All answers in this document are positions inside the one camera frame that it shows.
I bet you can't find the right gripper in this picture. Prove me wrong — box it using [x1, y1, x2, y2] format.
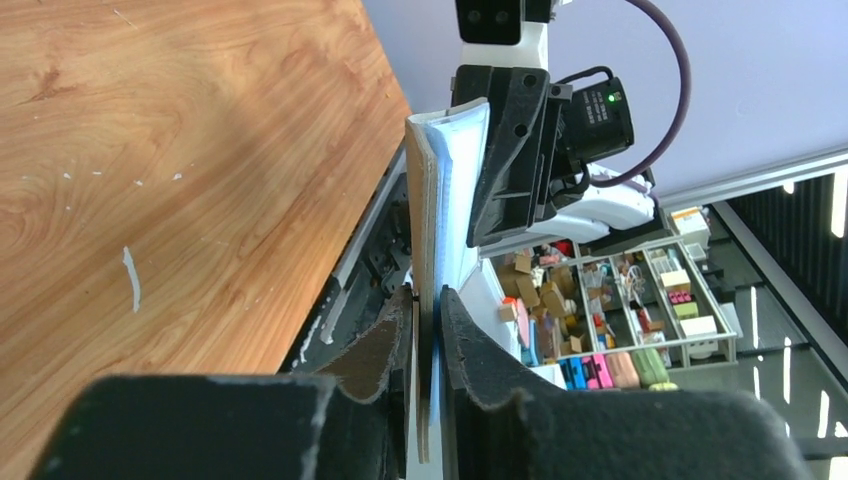
[452, 65, 634, 247]

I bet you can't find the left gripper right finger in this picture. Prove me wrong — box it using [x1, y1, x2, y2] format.
[439, 288, 810, 479]

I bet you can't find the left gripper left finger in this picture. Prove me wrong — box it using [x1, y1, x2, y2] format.
[30, 286, 415, 479]

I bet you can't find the grey card holder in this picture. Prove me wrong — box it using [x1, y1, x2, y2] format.
[405, 97, 490, 463]

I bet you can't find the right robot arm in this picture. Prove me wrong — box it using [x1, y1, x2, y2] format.
[451, 1, 691, 255]

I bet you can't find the storage shelf with boxes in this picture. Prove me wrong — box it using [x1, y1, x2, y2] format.
[489, 208, 741, 390]

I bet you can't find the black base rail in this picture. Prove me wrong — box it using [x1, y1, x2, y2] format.
[278, 146, 411, 374]

